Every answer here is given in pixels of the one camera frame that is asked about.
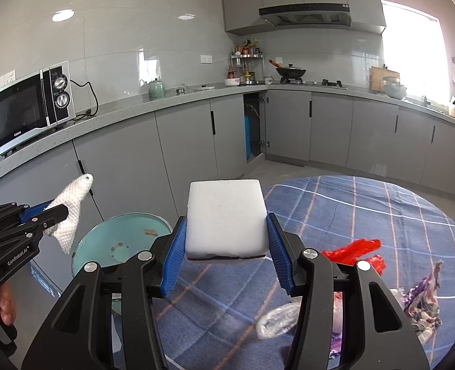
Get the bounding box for grey upper wall cabinets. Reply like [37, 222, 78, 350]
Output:
[219, 0, 388, 35]

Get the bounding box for black microwave power cable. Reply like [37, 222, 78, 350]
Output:
[70, 80, 99, 119]

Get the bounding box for teal metal trash bin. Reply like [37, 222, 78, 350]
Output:
[71, 212, 173, 315]

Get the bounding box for wooden cutting board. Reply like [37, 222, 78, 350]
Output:
[370, 65, 400, 92]

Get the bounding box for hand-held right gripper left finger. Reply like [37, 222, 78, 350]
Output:
[23, 216, 188, 370]

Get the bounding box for white foam block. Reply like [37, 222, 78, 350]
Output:
[186, 179, 270, 261]

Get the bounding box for grey cooking pot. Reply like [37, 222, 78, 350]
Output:
[381, 76, 407, 100]

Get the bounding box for black range hood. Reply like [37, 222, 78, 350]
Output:
[259, 3, 352, 28]

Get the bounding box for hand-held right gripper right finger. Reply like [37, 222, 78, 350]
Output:
[265, 213, 431, 370]

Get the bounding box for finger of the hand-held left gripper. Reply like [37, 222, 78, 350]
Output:
[0, 204, 69, 248]
[0, 199, 55, 229]

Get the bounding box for black wok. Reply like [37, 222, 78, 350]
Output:
[270, 60, 307, 79]

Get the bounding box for blue cylinder tank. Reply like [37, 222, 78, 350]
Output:
[244, 113, 259, 161]

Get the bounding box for blue plaid tablecloth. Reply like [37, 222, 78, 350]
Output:
[150, 175, 455, 370]

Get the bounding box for gas stove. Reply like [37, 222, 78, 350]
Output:
[279, 77, 347, 89]

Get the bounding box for bright window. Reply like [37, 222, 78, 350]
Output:
[381, 2, 449, 101]

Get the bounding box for purple patterned wrapper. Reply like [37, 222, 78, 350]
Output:
[402, 260, 444, 343]

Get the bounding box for pink plastic bag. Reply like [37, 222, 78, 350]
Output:
[329, 291, 346, 358]

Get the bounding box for grey kitchen base cabinets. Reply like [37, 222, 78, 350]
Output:
[0, 84, 455, 294]

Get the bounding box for metal spice rack with bottles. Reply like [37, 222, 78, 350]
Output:
[227, 39, 267, 84]

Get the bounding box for silver black microwave oven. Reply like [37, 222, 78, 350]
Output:
[0, 61, 76, 162]

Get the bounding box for clear plastic wrapper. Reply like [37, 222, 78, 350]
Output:
[256, 302, 302, 340]

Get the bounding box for red plastic bag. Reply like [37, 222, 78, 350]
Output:
[322, 239, 387, 276]

